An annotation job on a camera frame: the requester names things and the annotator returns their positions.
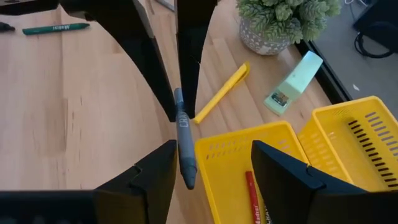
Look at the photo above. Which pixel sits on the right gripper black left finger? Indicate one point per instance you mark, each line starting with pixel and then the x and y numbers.
pixel 149 186

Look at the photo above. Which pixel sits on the yellow pen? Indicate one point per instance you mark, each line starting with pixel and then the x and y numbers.
pixel 220 93

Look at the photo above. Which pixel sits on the green crayon Madter print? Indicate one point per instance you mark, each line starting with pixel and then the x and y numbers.
pixel 56 28

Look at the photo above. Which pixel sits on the green plant in white pot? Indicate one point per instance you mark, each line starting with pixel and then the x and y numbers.
pixel 280 18

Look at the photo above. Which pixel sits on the slim black pen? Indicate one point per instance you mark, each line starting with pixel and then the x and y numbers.
pixel 6 27

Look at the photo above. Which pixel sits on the black floor box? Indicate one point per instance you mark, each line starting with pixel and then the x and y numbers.
pixel 379 18

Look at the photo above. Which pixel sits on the grey crayon with dark print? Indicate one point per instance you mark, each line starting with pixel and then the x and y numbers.
pixel 185 140

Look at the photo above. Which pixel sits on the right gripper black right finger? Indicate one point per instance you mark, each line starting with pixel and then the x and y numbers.
pixel 295 193

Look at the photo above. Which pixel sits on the mint green stapler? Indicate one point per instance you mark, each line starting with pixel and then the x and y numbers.
pixel 295 82

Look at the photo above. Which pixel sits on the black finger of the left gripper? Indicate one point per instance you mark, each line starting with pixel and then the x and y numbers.
pixel 192 46
pixel 136 40

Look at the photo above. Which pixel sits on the yellow plastic slotted bin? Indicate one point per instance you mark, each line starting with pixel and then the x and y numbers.
pixel 335 149
pixel 224 174

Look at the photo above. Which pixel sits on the red crayon Madter print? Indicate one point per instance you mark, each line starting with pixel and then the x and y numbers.
pixel 252 196

